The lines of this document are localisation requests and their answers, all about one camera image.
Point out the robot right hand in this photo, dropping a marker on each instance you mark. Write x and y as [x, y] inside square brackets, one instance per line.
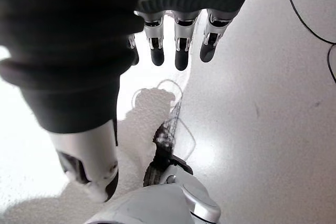
[65, 51]

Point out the robot silver leg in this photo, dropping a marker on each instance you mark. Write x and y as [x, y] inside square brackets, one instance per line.
[157, 205]

